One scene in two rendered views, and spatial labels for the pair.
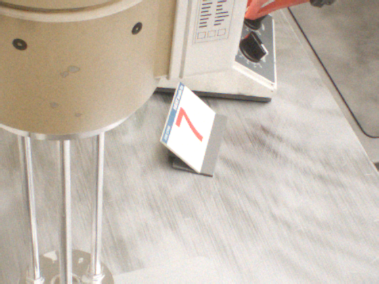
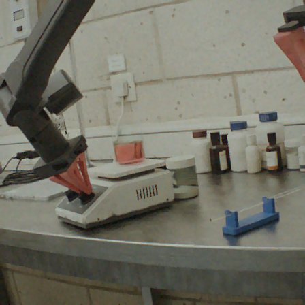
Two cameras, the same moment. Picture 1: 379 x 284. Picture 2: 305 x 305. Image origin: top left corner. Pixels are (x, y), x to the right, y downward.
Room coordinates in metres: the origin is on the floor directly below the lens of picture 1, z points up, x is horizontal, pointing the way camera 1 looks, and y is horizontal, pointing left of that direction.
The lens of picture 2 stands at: (1.73, -0.45, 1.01)
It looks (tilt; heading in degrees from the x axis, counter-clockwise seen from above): 8 degrees down; 151
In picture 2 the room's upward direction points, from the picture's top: 8 degrees counter-clockwise
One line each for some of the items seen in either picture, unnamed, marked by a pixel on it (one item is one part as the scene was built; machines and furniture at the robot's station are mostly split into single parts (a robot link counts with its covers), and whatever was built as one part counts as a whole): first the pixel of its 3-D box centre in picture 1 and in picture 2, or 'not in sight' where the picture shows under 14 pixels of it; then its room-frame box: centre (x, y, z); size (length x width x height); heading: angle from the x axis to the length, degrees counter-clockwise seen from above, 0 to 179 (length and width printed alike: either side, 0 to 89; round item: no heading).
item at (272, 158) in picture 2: not in sight; (273, 152); (0.75, 0.40, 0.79); 0.04 x 0.04 x 0.09
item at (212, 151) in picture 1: (195, 128); not in sight; (0.60, -0.01, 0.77); 0.09 x 0.06 x 0.04; 174
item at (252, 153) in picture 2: not in sight; (252, 153); (0.70, 0.38, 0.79); 0.03 x 0.03 x 0.09
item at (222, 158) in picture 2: not in sight; (217, 152); (0.61, 0.34, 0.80); 0.04 x 0.04 x 0.10
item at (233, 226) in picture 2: not in sight; (250, 214); (1.03, 0.09, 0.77); 0.10 x 0.03 x 0.04; 91
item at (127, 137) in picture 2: not in sight; (129, 143); (0.73, 0.06, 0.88); 0.07 x 0.06 x 0.08; 72
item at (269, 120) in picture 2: not in sight; (271, 139); (0.70, 0.44, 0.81); 0.07 x 0.07 x 0.13
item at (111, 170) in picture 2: not in sight; (124, 167); (0.72, 0.04, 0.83); 0.12 x 0.12 x 0.01; 4
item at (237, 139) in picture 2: not in sight; (241, 145); (0.64, 0.39, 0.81); 0.06 x 0.06 x 0.11
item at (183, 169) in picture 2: not in sight; (182, 177); (0.74, 0.16, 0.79); 0.06 x 0.06 x 0.08
